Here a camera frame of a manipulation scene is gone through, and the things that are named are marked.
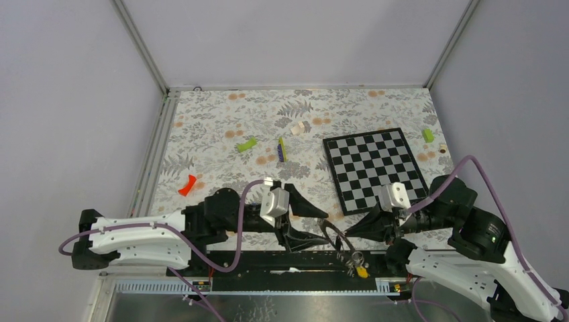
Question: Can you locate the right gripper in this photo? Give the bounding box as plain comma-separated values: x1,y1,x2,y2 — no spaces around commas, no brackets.
343,198,455,244

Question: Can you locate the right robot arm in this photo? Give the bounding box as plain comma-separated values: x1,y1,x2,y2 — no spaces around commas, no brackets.
345,178,568,321

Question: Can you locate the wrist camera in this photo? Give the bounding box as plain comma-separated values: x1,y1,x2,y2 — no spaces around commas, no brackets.
260,177,290,226
378,182,411,212

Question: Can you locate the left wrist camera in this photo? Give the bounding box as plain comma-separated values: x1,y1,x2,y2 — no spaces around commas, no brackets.
260,177,290,226

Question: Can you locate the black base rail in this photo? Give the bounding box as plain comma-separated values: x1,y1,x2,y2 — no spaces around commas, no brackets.
178,250,408,292

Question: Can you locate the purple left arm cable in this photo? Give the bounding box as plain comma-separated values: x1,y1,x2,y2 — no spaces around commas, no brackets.
58,179,268,322

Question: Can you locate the green curved block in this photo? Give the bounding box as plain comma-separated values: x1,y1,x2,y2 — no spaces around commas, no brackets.
236,137,257,153

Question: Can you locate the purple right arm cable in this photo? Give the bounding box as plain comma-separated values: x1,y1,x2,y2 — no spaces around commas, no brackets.
402,155,569,322

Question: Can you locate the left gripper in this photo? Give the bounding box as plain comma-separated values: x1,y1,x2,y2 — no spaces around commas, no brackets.
226,186,330,252

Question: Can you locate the cream toy block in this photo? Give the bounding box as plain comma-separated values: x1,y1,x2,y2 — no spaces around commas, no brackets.
290,121,306,136

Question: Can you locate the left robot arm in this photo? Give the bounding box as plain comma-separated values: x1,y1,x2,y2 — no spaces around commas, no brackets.
58,180,328,276

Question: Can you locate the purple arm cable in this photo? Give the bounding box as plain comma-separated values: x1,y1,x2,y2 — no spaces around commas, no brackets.
402,155,569,322
58,179,268,322

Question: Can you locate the large silver keyring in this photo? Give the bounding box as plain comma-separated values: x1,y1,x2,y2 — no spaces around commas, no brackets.
319,219,356,254

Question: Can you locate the black white chessboard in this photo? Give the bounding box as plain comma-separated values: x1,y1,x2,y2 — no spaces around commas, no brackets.
323,127,429,215

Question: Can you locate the small green block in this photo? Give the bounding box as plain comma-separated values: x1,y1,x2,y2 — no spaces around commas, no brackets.
421,128,434,144

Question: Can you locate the yellow key tag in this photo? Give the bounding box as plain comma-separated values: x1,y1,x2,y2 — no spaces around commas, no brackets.
356,266,369,278

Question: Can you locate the floral table mat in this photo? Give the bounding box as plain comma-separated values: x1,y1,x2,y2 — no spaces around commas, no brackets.
148,89,454,230

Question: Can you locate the red curved block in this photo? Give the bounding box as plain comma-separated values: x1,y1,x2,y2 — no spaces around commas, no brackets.
178,174,197,197

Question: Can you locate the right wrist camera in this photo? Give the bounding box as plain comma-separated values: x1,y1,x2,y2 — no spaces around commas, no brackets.
378,182,411,212

